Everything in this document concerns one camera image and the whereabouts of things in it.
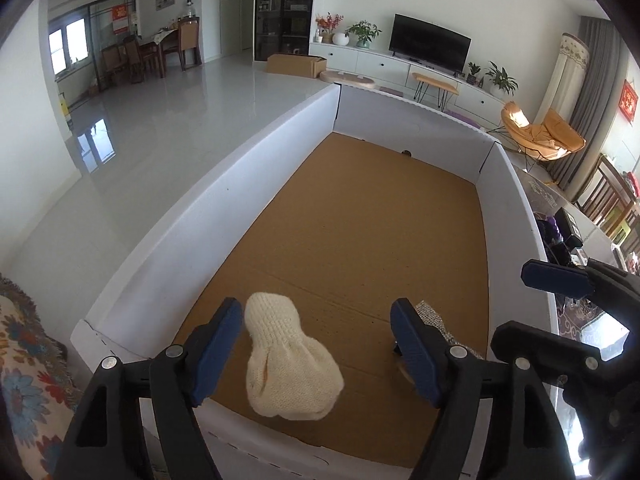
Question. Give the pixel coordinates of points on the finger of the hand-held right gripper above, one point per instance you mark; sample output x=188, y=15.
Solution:
x=555, y=277
x=545, y=347

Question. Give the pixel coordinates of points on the cloth-covered standing air conditioner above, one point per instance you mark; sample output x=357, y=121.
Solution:
x=567, y=75

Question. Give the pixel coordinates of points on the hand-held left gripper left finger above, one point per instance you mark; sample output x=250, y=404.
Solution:
x=220, y=350

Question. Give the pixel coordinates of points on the orange lounge chair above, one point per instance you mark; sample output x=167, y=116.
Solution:
x=542, y=135

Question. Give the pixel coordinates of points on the red wall calendar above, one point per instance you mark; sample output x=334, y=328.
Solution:
x=120, y=19

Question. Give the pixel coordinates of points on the red wall decoration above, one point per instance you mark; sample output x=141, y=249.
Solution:
x=630, y=100

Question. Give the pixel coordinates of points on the white door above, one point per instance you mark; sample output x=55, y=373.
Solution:
x=234, y=10

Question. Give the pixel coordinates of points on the tall-backed wooden dining chair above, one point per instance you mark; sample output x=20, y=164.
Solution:
x=189, y=37

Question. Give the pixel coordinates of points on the black flat television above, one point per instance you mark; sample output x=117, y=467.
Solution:
x=430, y=42

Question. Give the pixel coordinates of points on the round white vase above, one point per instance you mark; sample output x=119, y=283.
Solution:
x=340, y=39

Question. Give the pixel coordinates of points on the brown cardboard box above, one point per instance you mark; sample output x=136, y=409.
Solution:
x=292, y=65

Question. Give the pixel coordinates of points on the cream knitted sock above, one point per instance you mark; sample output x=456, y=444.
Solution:
x=285, y=360

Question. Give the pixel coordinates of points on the black carton with white labels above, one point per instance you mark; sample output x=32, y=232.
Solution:
x=569, y=227

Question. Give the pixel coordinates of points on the dark wooden dining table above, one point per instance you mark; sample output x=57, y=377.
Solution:
x=155, y=42

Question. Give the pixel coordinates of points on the wooden bench with hairpin legs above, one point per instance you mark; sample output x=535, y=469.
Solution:
x=434, y=82

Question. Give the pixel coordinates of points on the large white cardboard box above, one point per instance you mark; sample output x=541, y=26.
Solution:
x=175, y=240

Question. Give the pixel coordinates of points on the floral blanket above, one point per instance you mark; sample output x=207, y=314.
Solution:
x=25, y=360

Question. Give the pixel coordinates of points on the broad-leaf potted plant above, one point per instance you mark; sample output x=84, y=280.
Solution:
x=501, y=79

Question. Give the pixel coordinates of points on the dark wooden dining chair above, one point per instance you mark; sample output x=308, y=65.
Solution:
x=132, y=55
x=112, y=62

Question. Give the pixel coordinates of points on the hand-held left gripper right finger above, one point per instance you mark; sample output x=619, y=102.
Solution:
x=417, y=355

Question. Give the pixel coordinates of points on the grey curtain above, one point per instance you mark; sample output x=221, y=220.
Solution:
x=592, y=100

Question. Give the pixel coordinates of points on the window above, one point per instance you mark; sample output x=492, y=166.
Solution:
x=67, y=45

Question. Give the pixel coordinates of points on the leafy green potted plant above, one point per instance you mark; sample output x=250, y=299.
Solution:
x=362, y=30

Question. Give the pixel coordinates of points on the slatted wooden chair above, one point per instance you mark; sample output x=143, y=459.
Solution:
x=607, y=195

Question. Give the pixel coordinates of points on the black glass display cabinet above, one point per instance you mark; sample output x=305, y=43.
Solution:
x=285, y=10

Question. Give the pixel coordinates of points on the purple toy figure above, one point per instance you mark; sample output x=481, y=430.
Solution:
x=551, y=227

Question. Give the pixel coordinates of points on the white television cabinet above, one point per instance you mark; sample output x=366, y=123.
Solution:
x=370, y=62

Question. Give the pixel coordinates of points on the small potted plant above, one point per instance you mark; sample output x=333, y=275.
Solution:
x=473, y=71

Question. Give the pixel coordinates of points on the red flower bouquet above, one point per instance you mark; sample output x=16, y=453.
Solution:
x=327, y=22

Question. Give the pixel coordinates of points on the purple floor mat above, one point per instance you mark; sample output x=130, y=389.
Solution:
x=465, y=117

